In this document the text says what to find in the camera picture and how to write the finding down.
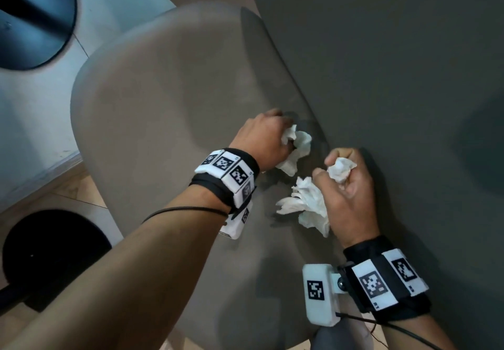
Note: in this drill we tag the person's right hand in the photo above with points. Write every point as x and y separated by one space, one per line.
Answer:
350 208

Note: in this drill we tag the person's left hand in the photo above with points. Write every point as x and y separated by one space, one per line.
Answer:
262 137

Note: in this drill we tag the white tissue piece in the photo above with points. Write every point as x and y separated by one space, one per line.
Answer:
301 145
340 170

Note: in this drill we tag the pile of white tissues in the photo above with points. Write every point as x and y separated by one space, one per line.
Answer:
307 204

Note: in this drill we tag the grey chair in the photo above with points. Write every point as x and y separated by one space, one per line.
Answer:
138 105

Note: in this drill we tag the person's left forearm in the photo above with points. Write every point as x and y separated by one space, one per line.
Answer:
118 282

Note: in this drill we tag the person's right forearm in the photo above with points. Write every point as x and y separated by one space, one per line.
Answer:
417 334

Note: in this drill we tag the person's grey trouser leg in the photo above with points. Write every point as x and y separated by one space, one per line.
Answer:
338 338

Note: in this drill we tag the black wristband with marker tags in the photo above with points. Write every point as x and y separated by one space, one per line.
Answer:
208 182
362 249

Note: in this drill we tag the metal step edge strip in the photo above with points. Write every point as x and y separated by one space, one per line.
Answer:
39 183

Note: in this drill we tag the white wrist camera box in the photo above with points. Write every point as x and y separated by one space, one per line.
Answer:
319 310
232 227

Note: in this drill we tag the black round table pedestal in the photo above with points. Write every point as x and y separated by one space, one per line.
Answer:
39 46
55 251

